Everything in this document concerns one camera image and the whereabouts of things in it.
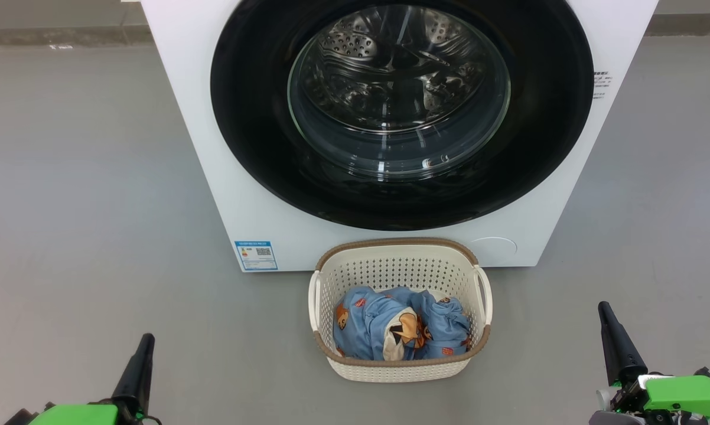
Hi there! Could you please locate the round white filter cover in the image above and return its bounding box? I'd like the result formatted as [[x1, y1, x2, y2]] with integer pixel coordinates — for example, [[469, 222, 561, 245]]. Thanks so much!
[[470, 237, 518, 266]]

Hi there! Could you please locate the white front-load washing machine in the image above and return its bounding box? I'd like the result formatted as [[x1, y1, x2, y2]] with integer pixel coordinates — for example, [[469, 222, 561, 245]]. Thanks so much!
[[139, 0, 660, 273]]

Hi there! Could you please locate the blue energy label sticker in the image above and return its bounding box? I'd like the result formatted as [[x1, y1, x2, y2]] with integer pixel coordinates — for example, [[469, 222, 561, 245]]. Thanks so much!
[[235, 240, 279, 272]]

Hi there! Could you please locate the cream perforated basket brown rim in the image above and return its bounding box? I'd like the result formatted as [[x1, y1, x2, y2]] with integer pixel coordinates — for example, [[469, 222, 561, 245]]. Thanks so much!
[[308, 237, 493, 383]]

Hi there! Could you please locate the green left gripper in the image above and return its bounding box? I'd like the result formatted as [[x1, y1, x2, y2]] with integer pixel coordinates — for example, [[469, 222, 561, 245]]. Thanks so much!
[[4, 334, 162, 425]]

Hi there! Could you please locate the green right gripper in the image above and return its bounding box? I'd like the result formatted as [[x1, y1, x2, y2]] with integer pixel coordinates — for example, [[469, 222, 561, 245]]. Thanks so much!
[[588, 301, 710, 425]]

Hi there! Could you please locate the black round glass washer door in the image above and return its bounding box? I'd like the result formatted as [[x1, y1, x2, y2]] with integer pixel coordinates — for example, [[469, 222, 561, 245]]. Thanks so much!
[[210, 0, 595, 232]]

